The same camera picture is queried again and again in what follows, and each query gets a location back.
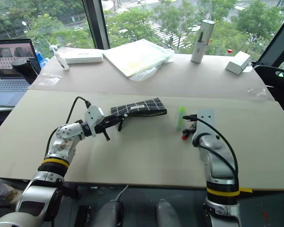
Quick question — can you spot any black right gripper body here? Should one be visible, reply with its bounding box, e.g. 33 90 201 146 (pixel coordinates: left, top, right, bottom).
188 120 198 136

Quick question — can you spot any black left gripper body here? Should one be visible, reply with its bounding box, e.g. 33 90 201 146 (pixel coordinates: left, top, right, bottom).
94 115 120 136

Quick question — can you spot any black grid pattern pouch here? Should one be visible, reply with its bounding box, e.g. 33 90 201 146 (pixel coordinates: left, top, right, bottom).
110 97 168 132

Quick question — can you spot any green highlighter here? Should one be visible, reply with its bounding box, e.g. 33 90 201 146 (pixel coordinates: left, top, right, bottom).
176 106 187 131

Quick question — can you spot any beige cardboard sheet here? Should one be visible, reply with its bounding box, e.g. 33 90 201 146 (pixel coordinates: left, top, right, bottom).
0 89 284 192
27 53 275 102

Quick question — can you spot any clear plastic sleeve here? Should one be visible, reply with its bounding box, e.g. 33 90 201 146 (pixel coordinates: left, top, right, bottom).
129 46 176 82

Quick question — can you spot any large white book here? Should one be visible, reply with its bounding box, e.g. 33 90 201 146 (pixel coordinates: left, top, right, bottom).
102 38 172 78

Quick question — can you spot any flat white box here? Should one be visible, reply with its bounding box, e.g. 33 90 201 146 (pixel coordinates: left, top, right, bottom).
57 47 104 64

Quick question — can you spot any small clear plastic bag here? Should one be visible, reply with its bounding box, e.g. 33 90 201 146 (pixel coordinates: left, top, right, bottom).
38 72 62 86

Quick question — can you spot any small white box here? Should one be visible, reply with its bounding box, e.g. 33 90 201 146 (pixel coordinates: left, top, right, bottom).
225 51 252 75

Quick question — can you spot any white handheld device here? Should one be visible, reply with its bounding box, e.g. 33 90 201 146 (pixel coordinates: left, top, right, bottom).
50 44 71 71

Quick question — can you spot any white cylindrical pen case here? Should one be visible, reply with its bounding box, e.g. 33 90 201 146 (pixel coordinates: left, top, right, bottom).
190 19 216 64

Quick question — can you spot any blue plastic object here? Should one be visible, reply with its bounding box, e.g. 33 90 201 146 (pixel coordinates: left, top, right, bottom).
35 50 49 70

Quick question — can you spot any dark window pillar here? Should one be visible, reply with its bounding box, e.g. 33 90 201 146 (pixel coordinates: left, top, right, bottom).
82 0 110 50

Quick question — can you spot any black cylindrical device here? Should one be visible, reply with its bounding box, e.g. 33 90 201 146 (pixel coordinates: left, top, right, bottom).
11 59 39 85

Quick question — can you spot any open laptop computer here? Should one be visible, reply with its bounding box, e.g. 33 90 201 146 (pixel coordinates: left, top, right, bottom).
0 38 42 107

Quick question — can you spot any grey cloth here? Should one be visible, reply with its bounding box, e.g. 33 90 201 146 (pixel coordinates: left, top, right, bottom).
0 176 23 206

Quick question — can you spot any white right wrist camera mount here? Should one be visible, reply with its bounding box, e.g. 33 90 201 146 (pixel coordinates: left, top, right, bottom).
195 109 216 140

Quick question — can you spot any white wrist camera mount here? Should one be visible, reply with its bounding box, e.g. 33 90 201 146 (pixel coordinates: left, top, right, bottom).
84 105 106 138
195 109 216 140

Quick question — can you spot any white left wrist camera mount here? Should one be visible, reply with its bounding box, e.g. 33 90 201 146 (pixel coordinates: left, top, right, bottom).
84 105 106 138

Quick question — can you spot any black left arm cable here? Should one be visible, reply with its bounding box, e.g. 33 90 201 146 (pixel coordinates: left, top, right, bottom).
45 96 92 157

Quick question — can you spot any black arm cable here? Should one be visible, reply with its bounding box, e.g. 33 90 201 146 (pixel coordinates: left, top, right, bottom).
182 114 240 192
45 96 92 157

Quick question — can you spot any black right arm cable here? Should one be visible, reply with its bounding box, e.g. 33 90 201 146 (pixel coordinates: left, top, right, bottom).
182 114 240 192

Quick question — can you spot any white cable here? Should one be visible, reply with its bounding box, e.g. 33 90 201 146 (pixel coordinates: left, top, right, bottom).
114 184 130 202

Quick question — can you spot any dark slanted window frame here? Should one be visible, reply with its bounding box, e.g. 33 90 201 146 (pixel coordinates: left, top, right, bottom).
257 0 284 70

